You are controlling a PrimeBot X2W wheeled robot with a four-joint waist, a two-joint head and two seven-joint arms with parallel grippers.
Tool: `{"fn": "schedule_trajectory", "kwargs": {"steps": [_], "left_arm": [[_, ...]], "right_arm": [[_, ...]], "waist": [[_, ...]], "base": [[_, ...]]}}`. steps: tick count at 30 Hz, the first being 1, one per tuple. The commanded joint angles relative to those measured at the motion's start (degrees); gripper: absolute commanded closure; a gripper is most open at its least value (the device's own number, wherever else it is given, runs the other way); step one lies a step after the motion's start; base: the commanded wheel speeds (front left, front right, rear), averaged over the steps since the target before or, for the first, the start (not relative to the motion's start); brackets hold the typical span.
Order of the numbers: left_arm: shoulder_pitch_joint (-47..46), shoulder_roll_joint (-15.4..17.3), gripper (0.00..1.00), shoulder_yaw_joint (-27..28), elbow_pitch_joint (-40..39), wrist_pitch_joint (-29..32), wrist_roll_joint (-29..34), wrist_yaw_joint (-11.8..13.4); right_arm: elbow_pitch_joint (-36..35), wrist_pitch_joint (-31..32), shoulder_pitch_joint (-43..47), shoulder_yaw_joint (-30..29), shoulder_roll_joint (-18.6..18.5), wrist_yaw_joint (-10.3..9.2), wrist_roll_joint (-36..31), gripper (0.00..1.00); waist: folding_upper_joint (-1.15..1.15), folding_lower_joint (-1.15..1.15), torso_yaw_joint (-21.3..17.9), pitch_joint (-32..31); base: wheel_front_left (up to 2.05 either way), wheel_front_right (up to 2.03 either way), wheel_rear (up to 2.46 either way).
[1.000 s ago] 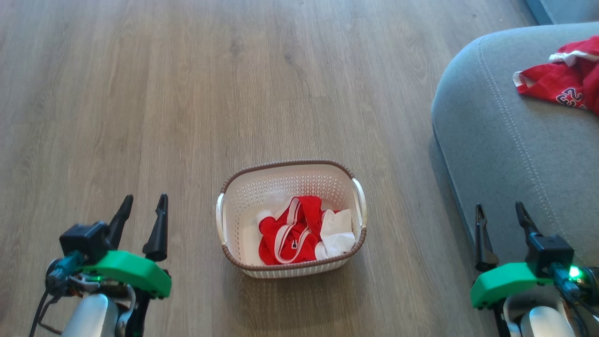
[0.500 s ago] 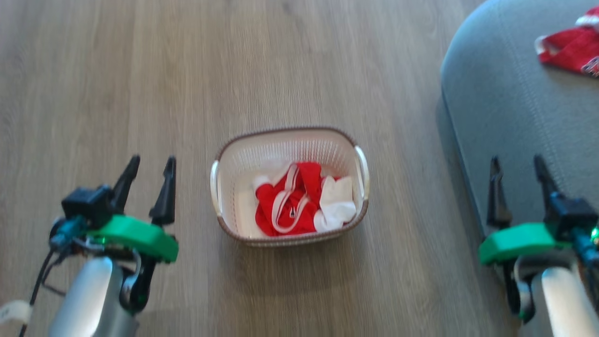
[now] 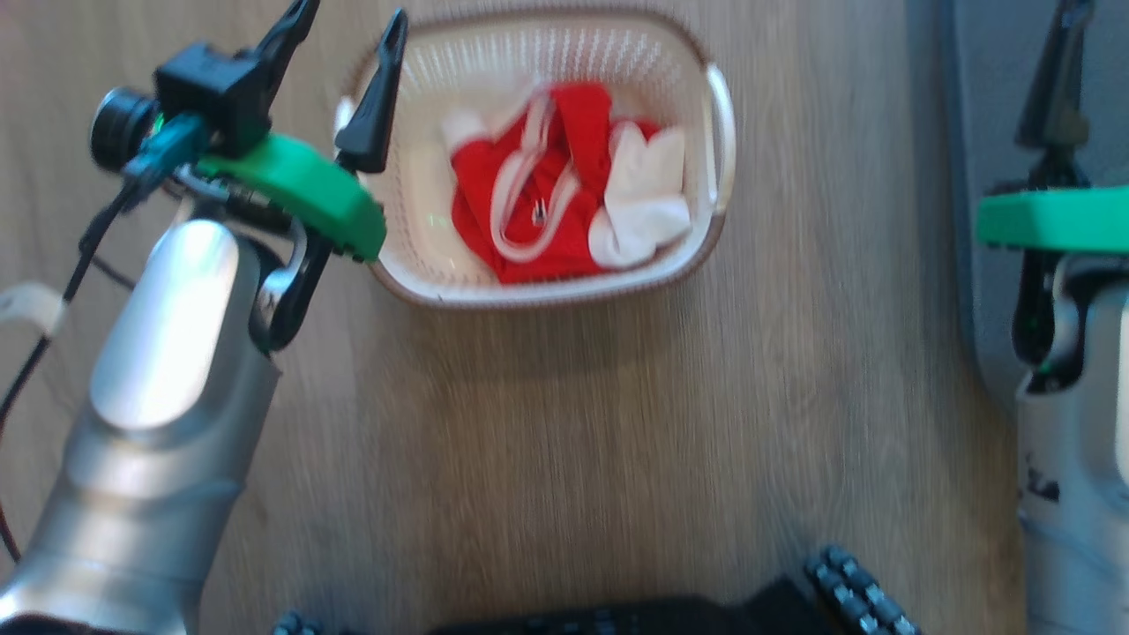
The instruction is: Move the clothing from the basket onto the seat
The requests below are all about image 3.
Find cream perforated laundry basket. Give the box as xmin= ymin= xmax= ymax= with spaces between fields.
xmin=333 ymin=4 xmax=738 ymax=310

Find red shirt with white sleeves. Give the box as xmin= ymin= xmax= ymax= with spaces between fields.
xmin=438 ymin=82 xmax=694 ymax=271

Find black cable with teal plug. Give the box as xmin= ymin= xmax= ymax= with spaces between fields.
xmin=0 ymin=113 xmax=210 ymax=565

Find red shorts with number print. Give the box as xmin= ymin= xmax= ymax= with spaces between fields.
xmin=451 ymin=81 xmax=619 ymax=286

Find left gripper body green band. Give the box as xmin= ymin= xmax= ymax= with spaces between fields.
xmin=194 ymin=132 xmax=389 ymax=264

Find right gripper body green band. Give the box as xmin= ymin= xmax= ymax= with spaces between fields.
xmin=975 ymin=148 xmax=1129 ymax=255

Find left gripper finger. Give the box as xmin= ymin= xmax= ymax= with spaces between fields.
xmin=254 ymin=0 xmax=322 ymax=93
xmin=333 ymin=9 xmax=410 ymax=176

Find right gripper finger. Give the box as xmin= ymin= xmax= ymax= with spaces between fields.
xmin=1014 ymin=0 xmax=1096 ymax=153

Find white tape strap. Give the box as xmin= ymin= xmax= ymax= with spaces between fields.
xmin=0 ymin=281 xmax=68 ymax=339

